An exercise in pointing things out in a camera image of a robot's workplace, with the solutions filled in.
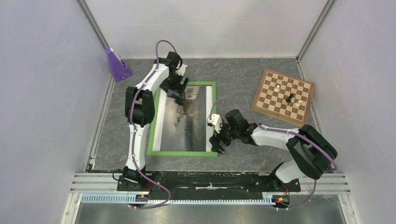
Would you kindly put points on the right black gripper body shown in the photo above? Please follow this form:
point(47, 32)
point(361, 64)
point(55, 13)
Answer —
point(227, 133)

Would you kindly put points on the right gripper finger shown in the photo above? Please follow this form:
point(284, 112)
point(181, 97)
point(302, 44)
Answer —
point(214, 140)
point(218, 149)

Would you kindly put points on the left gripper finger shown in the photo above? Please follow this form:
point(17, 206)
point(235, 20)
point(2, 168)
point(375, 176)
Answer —
point(173, 94)
point(184, 84)

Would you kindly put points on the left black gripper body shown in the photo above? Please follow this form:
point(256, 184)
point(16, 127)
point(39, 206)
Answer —
point(173, 82)

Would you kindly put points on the landscape photo print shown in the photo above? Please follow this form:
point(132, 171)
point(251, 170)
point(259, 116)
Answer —
point(185, 120)

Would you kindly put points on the light wooden picture frame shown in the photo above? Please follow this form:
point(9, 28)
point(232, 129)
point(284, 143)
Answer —
point(182, 153)

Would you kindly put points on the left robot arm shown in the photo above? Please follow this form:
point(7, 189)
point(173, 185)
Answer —
point(140, 111)

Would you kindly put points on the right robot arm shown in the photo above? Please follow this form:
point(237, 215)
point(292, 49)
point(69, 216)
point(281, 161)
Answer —
point(312, 155)

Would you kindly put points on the purple plastic stand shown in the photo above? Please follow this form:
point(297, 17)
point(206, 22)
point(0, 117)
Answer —
point(118, 68)

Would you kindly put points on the wooden chessboard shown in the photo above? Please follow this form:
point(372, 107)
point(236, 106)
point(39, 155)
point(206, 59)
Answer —
point(269, 102)

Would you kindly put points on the black chess piece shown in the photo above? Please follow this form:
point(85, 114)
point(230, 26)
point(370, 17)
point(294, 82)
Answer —
point(289, 98)

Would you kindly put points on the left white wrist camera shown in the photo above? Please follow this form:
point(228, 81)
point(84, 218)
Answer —
point(181, 70)

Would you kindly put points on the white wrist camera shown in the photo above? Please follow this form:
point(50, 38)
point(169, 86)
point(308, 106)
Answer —
point(181, 70)
point(215, 121)

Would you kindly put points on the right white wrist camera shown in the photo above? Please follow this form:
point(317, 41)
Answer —
point(215, 121)

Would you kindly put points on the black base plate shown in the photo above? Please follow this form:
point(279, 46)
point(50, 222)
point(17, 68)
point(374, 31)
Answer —
point(191, 185)

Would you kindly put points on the white slotted cable duct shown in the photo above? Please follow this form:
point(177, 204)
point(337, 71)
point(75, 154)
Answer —
point(139, 200)

